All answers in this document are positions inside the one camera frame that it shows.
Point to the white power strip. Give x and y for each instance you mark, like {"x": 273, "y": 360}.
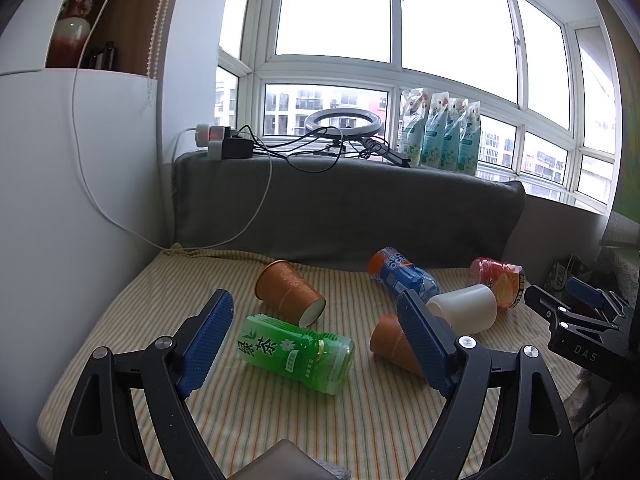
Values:
{"x": 215, "y": 140}

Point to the green tea bottle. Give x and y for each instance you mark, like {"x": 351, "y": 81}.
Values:
{"x": 320, "y": 361}

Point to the white cabinet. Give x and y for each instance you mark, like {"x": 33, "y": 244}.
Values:
{"x": 81, "y": 213}

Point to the striped mattress cover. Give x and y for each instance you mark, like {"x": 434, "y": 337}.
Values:
{"x": 376, "y": 426}

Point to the ring light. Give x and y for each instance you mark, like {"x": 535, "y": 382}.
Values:
{"x": 343, "y": 123}

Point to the orange paper cup near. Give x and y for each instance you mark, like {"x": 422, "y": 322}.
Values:
{"x": 389, "y": 342}

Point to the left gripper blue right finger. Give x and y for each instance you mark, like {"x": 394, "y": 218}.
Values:
{"x": 431, "y": 341}

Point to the red white vase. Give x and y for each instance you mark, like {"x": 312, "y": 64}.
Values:
{"x": 71, "y": 31}

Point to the black power adapter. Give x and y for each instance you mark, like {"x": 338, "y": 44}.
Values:
{"x": 235, "y": 147}

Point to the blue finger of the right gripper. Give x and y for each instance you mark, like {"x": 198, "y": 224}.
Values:
{"x": 604, "y": 302}
{"x": 552, "y": 309}

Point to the orange paper cup far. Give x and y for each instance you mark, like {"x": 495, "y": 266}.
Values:
{"x": 287, "y": 293}

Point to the window frame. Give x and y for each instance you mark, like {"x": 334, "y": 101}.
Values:
{"x": 541, "y": 70}

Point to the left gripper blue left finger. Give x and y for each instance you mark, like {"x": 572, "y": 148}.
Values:
{"x": 200, "y": 337}

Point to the orange paper cup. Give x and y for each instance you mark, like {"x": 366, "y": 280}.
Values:
{"x": 389, "y": 342}
{"x": 287, "y": 293}

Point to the grey cushion backrest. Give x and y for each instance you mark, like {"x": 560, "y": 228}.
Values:
{"x": 319, "y": 213}

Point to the red orange drink bottle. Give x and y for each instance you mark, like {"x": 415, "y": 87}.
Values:
{"x": 505, "y": 280}

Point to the blue orange soda bottle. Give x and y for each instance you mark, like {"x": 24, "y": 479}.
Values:
{"x": 397, "y": 274}

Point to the white plastic cup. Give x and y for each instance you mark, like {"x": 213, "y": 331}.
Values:
{"x": 467, "y": 311}

